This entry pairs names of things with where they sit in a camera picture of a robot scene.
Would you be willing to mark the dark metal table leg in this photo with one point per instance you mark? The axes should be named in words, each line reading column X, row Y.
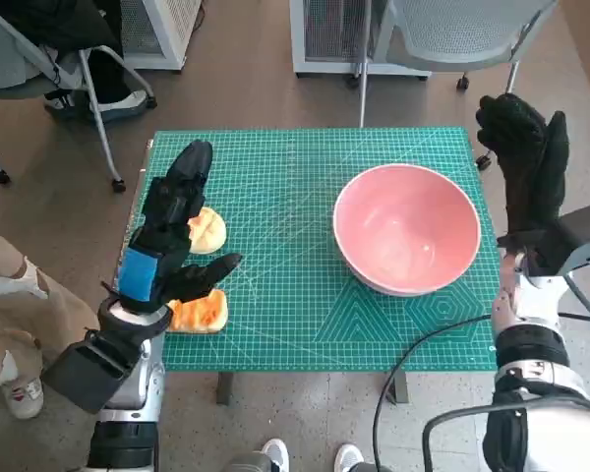
column 398, row 388
column 224, row 388

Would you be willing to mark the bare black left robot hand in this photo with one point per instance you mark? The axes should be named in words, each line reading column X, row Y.
column 137, row 275

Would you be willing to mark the grey office chair mesh back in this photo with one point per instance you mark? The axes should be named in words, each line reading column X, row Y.
column 447, row 44

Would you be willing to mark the grey office chair solid seat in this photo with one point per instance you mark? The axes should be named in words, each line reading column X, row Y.
column 5, row 74

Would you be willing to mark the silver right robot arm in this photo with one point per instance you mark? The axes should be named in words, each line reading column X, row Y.
column 531, row 344

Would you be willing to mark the round toy bread bun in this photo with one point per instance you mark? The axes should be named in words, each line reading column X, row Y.
column 211, row 236

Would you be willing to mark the white shoe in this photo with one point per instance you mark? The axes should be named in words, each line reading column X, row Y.
column 276, row 457
column 348, row 459

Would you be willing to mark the green cutting mat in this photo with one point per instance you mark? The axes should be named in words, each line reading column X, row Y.
column 285, row 221

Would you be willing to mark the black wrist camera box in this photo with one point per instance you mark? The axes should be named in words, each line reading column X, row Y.
column 88, row 373
column 580, row 226

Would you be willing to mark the person in beige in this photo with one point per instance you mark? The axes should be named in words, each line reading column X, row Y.
column 10, row 324

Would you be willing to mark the person in black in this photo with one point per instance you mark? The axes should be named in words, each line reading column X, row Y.
column 54, row 24

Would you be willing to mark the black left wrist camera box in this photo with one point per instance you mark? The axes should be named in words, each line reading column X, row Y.
column 88, row 373

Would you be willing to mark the pink bowl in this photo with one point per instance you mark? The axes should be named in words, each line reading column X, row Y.
column 403, row 221

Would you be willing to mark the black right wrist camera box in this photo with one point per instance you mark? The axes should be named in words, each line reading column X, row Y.
column 580, row 226

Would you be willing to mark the long toy bread loaf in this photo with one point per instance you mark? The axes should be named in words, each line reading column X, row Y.
column 201, row 314

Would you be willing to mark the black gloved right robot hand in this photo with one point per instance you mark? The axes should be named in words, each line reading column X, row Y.
column 531, row 177

